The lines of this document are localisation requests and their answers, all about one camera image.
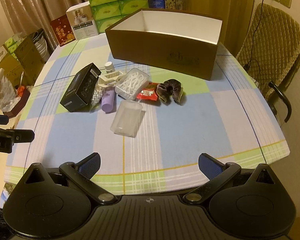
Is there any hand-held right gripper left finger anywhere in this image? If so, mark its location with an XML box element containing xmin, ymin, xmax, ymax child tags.
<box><xmin>25</xmin><ymin>152</ymin><xmax>118</xmax><ymax>205</ymax></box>

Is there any black product box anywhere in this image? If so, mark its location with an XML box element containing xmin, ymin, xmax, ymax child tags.
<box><xmin>60</xmin><ymin>63</ymin><xmax>102</xmax><ymax>112</ymax></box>

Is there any dark red tissue holder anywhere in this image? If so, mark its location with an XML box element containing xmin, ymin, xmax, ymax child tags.
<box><xmin>2</xmin><ymin>85</ymin><xmax>31</xmax><ymax>117</ymax></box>

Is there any bag of white beads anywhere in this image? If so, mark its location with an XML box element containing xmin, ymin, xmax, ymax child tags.
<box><xmin>90</xmin><ymin>81</ymin><xmax>104</xmax><ymax>113</ymax></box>

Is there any stack of green tissue boxes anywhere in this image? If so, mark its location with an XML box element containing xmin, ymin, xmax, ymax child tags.
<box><xmin>87</xmin><ymin>0</ymin><xmax>150</xmax><ymax>34</ymax></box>

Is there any green tissue pack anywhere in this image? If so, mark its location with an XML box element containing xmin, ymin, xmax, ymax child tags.
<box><xmin>5</xmin><ymin>34</ymin><xmax>23</xmax><ymax>53</ymax></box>

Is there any black charging cable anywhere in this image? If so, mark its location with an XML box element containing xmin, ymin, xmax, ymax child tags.
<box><xmin>244</xmin><ymin>0</ymin><xmax>274</xmax><ymax>70</ymax></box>

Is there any clear plastic container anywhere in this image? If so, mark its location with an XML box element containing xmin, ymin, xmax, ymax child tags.
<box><xmin>110</xmin><ymin>100</ymin><xmax>145</xmax><ymax>138</ymax></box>

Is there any brown cardboard carton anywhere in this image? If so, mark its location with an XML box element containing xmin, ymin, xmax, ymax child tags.
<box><xmin>14</xmin><ymin>29</ymin><xmax>53</xmax><ymax>73</ymax></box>

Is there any red snack packet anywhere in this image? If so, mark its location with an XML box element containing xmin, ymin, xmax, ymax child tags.
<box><xmin>136</xmin><ymin>82</ymin><xmax>159</xmax><ymax>101</ymax></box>

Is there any beige curtain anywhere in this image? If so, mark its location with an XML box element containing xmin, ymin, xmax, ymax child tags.
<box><xmin>0</xmin><ymin>0</ymin><xmax>147</xmax><ymax>55</ymax></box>

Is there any crumpled plastic bag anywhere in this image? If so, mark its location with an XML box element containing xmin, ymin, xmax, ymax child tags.
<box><xmin>0</xmin><ymin>69</ymin><xmax>18</xmax><ymax>110</ymax></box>

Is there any white plastic holder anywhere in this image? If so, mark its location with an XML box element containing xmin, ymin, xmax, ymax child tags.
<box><xmin>98</xmin><ymin>70</ymin><xmax>127</xmax><ymax>88</ymax></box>

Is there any purple bottle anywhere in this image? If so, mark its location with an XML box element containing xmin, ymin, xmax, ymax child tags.
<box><xmin>101</xmin><ymin>86</ymin><xmax>116</xmax><ymax>113</ymax></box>

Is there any checked cloth desktop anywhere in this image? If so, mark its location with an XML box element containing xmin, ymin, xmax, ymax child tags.
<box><xmin>4</xmin><ymin>34</ymin><xmax>290</xmax><ymax>196</ymax></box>

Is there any white product box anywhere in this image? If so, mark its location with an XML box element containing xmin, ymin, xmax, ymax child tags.
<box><xmin>66</xmin><ymin>1</ymin><xmax>99</xmax><ymax>40</ymax></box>

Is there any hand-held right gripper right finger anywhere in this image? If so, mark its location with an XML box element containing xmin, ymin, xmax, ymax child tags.
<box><xmin>183</xmin><ymin>152</ymin><xmax>275</xmax><ymax>204</ymax></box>

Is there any chair with quilted cover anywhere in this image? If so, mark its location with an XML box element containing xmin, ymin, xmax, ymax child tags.
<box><xmin>235</xmin><ymin>3</ymin><xmax>300</xmax><ymax>124</ymax></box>

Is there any clear floss pick box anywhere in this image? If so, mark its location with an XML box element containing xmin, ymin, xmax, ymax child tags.
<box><xmin>115</xmin><ymin>67</ymin><xmax>150</xmax><ymax>100</ymax></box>

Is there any brown velvet scrunchie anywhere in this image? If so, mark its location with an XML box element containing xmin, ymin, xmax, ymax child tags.
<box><xmin>157</xmin><ymin>79</ymin><xmax>185</xmax><ymax>105</ymax></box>

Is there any brown cardboard box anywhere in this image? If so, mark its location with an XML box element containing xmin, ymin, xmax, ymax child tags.
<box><xmin>105</xmin><ymin>8</ymin><xmax>223</xmax><ymax>80</ymax></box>

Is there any red gift box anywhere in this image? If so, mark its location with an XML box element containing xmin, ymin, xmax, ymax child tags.
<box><xmin>50</xmin><ymin>14</ymin><xmax>76</xmax><ymax>47</ymax></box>

